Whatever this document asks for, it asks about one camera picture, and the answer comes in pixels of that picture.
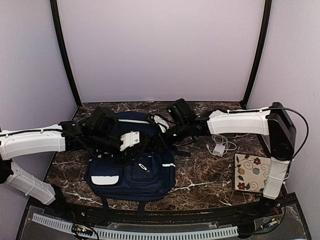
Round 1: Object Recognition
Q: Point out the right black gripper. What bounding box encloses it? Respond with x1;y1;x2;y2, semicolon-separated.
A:
146;120;191;152

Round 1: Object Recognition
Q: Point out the navy blue student backpack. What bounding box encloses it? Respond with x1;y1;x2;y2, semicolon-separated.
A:
84;111;190;217

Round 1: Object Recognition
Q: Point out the white USB charger block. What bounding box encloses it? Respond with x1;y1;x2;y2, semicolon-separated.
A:
212;144;226;157

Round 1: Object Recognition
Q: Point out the white charger cable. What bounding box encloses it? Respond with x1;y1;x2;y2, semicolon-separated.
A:
206;133;237;154

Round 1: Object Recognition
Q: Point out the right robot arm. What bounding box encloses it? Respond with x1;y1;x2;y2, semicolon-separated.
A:
150;98;305;217

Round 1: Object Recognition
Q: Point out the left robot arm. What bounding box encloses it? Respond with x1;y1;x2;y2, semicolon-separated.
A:
0;107;142;218

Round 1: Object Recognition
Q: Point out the small circuit board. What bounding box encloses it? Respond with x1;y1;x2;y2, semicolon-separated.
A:
71;224;94;237

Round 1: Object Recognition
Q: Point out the floral square plate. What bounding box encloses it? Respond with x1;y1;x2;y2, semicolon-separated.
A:
233;153;271;194

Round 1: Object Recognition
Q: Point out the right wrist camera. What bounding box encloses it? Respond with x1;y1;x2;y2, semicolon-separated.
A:
148;114;170;133

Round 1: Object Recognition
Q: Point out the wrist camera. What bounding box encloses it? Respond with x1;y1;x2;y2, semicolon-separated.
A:
148;114;170;133
119;131;149;152

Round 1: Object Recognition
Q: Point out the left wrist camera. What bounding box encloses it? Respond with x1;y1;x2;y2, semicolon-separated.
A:
119;131;149;152

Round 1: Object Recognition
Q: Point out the right black frame post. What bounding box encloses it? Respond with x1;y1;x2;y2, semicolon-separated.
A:
239;0;272;109

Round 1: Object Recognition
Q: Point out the black frame post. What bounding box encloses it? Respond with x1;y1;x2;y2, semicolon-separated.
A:
49;0;82;108
239;0;272;109

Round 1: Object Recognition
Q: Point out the grey slotted cable duct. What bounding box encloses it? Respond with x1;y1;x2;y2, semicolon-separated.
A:
31;213;239;240

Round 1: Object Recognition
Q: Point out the black front rail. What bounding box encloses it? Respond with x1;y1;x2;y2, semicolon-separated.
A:
29;193;298;227

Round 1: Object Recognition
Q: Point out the left black frame post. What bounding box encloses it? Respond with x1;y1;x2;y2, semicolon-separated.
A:
49;0;82;108

